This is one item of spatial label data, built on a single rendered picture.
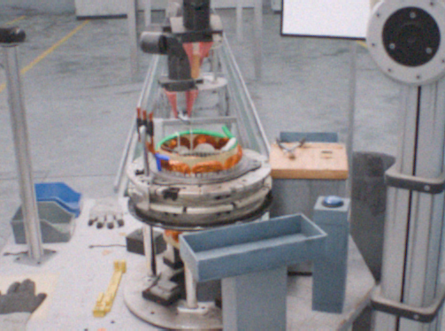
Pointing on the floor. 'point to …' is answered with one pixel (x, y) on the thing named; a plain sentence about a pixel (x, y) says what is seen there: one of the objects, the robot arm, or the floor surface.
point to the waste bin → (369, 228)
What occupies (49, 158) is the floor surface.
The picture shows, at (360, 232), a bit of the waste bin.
